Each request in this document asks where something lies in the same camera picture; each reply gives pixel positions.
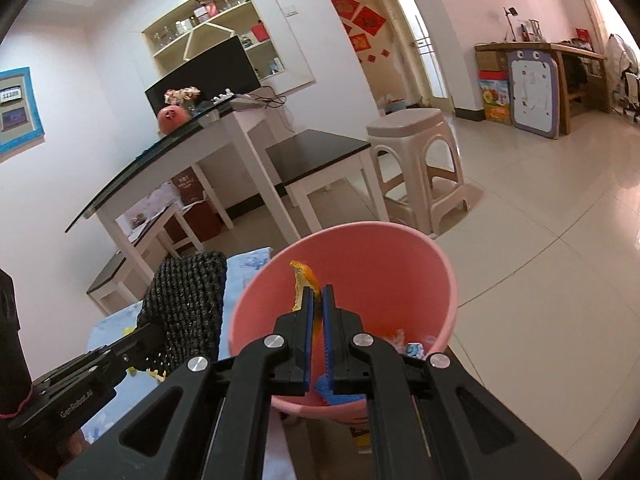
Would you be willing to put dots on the blue-framed wall panel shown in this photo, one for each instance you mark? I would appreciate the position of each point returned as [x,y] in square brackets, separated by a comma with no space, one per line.
[12,120]

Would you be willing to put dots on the phone holder stand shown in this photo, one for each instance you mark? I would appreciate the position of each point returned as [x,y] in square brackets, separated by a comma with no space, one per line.
[510,20]

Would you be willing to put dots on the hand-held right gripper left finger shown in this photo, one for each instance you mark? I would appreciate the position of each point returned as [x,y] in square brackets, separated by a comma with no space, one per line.
[310,340]

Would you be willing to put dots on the pink printed wrapper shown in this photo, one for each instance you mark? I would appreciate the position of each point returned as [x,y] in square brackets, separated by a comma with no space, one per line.
[410,346]

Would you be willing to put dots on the white glass-top table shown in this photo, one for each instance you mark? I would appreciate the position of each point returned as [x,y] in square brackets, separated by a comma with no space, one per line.
[220,135]

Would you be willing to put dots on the light blue cloth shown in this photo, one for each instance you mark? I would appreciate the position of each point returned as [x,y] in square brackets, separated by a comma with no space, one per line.
[112,322]

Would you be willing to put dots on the printed cardboard sheet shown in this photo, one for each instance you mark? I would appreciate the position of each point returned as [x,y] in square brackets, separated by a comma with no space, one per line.
[360,432]

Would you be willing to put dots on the small red box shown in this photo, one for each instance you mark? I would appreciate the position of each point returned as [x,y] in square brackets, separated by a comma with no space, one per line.
[260,32]

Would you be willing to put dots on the dark red printed box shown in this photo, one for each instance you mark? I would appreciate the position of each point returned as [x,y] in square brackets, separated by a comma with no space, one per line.
[186,185]

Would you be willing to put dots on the small basket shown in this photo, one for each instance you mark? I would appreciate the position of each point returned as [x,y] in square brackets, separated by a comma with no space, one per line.
[392,105]

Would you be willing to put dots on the red carton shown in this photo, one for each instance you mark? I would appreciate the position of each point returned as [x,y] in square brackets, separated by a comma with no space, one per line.
[200,220]

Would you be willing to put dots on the white wall niche shelf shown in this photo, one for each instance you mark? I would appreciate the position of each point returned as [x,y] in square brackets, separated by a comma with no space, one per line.
[220,14]

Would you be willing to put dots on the red paper wall decorations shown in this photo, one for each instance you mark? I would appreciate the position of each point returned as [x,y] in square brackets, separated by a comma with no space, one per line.
[345,5]

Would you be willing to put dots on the white chair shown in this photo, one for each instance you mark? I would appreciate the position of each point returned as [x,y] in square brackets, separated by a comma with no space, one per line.
[631,91]

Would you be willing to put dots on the colourful fruit carton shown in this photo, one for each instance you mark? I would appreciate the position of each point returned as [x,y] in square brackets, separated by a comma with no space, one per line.
[495,102]

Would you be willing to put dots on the white drawing board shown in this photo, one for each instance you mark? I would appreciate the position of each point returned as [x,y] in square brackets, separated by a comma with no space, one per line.
[532,90]

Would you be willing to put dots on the wooden desk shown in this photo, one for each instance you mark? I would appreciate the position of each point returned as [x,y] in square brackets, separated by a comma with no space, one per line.
[545,49]

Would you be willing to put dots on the pink plastic bucket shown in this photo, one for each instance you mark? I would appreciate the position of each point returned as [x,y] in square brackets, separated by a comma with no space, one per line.
[380,280]

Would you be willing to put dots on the black knit cloth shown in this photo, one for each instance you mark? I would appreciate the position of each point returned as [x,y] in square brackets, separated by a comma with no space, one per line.
[190,300]

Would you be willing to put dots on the black monitor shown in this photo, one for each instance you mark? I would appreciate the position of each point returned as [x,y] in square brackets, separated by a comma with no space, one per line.
[210,72]

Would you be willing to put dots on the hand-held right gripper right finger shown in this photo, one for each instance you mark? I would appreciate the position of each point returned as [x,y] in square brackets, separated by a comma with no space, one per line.
[328,340]

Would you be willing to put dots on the dark-top white bench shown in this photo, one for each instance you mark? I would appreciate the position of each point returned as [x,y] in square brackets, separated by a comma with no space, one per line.
[112,272]
[315,150]
[150,227]

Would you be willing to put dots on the dark hanging clothes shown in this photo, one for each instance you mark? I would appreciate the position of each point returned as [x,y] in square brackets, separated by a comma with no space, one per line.
[577,75]

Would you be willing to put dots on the white pink plastic bag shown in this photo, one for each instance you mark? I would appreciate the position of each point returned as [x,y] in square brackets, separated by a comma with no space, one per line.
[145,210]

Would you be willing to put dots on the standing fan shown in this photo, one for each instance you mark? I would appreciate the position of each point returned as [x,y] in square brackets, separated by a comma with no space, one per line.
[622,55]

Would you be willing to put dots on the brown cardboard box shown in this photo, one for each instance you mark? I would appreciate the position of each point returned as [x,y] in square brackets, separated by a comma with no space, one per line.
[492,61]

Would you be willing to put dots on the artificial flower bunch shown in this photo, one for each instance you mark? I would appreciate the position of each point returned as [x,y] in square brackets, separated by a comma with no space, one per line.
[182,95]

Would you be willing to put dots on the glass balcony door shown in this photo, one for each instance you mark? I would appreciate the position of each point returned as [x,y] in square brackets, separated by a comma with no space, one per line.
[417,25]

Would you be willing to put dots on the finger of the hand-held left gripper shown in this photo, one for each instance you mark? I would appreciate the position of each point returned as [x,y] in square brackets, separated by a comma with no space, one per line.
[135,346]

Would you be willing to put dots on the red desk item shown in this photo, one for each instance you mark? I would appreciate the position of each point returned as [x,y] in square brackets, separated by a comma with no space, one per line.
[582,40]

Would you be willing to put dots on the row of glass jars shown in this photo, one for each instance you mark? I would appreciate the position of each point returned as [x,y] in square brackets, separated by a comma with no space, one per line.
[175,27]

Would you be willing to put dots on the beige plastic stool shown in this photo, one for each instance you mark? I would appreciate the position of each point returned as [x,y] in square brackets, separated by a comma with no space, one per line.
[405,122]

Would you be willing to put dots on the white light switch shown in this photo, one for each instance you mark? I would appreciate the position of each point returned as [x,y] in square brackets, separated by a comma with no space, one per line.
[290,10]

